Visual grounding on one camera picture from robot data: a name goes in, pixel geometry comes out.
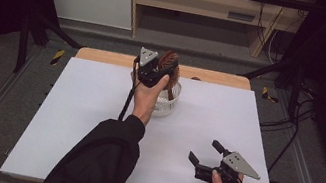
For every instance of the white board table cover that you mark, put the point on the white board table cover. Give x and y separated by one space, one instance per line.
206 119

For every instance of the light wooden desk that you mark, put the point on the light wooden desk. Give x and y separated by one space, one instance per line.
194 0

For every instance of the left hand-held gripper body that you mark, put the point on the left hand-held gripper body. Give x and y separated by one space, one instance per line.
149 69

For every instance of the light wooden table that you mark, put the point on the light wooden table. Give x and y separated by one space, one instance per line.
106 57

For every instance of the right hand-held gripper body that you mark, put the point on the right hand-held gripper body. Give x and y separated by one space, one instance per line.
234 163

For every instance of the person's left hand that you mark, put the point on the person's left hand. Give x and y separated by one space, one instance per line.
145 102

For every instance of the yellow black tape strip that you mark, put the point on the yellow black tape strip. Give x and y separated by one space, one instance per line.
267 94
57 57

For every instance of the white plastic basket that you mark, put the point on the white plastic basket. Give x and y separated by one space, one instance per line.
167 105

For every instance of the brown wooden hairbrush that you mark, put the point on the brown wooden hairbrush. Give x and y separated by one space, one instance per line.
168 58

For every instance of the black metal stand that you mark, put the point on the black metal stand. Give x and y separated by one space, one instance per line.
294 91
24 43

